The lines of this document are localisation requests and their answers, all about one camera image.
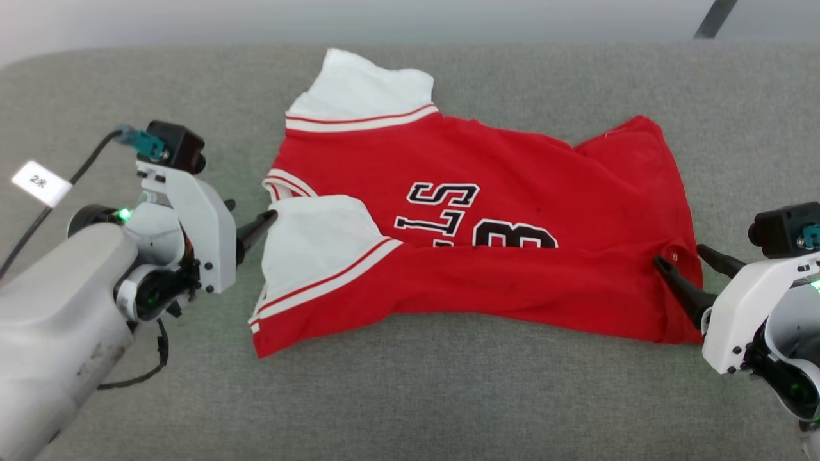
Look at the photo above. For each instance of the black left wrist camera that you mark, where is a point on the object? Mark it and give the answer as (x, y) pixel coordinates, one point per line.
(176, 144)

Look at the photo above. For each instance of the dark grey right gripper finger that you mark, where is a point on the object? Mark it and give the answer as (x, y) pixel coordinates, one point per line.
(688, 291)
(724, 261)

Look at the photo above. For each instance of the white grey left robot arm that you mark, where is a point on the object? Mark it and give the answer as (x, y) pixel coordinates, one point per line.
(51, 320)

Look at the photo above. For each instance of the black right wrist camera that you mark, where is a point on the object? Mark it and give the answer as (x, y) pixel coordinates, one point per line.
(778, 227)

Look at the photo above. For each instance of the red white jersey shirt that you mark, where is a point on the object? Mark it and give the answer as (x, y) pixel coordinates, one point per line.
(512, 282)

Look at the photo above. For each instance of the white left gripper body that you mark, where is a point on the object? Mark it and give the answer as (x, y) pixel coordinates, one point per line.
(208, 230)

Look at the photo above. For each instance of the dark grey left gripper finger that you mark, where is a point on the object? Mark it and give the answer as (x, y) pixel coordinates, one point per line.
(256, 234)

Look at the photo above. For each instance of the dark vertical wall strip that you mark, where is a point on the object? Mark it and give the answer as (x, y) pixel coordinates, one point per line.
(714, 18)

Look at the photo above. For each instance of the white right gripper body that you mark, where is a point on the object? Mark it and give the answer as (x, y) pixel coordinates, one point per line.
(737, 320)

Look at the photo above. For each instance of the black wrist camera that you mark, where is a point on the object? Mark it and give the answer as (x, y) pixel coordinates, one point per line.
(176, 144)
(778, 227)

